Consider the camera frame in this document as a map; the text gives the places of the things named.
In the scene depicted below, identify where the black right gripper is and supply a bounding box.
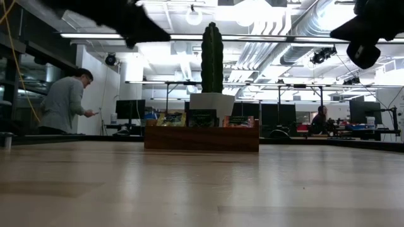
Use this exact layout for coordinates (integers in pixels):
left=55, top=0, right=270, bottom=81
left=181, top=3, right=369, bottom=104
left=330, top=0, right=404, bottom=70

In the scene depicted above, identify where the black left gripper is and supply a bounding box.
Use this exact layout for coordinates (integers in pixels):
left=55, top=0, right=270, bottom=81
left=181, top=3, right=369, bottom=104
left=94, top=0, right=172, bottom=49

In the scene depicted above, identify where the black silver snack packet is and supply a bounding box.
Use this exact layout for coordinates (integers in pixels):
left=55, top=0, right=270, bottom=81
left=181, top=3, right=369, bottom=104
left=187, top=108, right=219, bottom=128

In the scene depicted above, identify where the orange tea packet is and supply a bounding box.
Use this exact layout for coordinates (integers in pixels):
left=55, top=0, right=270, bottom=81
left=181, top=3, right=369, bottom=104
left=223, top=115, right=255, bottom=129

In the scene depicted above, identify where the yellow tea packet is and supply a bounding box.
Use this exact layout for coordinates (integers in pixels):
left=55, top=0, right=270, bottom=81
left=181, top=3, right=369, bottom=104
left=156, top=112, right=187, bottom=127

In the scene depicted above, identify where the brown wooden tea box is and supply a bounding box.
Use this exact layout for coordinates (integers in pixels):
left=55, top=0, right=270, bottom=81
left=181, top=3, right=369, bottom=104
left=143, top=119, right=260, bottom=153

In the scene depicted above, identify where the black computer monitor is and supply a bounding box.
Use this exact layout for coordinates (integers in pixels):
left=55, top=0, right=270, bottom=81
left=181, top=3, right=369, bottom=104
left=115, top=99, right=146, bottom=120
left=349, top=95, right=383, bottom=125

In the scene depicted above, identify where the green cactus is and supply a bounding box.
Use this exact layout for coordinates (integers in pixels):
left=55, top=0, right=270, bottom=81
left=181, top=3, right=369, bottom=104
left=201, top=21, right=224, bottom=94

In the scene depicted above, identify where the person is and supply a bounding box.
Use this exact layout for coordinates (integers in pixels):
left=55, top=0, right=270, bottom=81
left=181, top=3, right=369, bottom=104
left=308, top=105, right=331, bottom=136
left=37, top=67, right=99, bottom=136

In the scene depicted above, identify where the black partition panel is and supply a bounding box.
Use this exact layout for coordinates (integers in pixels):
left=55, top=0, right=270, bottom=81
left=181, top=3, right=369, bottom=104
left=232, top=101, right=297, bottom=129

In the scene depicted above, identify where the black ceiling camera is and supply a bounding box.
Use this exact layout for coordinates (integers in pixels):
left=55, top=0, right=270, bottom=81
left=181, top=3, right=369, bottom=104
left=342, top=76, right=362, bottom=86
left=104, top=52, right=118, bottom=67
left=310, top=45, right=338, bottom=65

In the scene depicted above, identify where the white ring ceiling lamp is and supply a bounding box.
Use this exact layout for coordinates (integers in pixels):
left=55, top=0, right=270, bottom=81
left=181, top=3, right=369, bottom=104
left=185, top=4, right=204, bottom=26

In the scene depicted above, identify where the silver air duct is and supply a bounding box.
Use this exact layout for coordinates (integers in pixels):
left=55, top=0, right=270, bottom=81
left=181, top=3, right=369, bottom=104
left=279, top=0, right=348, bottom=66

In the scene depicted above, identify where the black aluminium table frame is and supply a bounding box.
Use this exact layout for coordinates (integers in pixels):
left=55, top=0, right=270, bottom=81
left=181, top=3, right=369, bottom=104
left=0, top=134, right=404, bottom=153

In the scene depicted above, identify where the yellow cable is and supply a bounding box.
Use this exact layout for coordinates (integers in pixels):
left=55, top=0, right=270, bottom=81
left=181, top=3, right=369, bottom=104
left=0, top=0, right=42, bottom=124

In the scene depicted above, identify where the grey metal post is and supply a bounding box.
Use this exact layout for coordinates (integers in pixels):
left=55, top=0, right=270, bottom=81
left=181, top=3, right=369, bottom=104
left=0, top=132, right=15, bottom=151

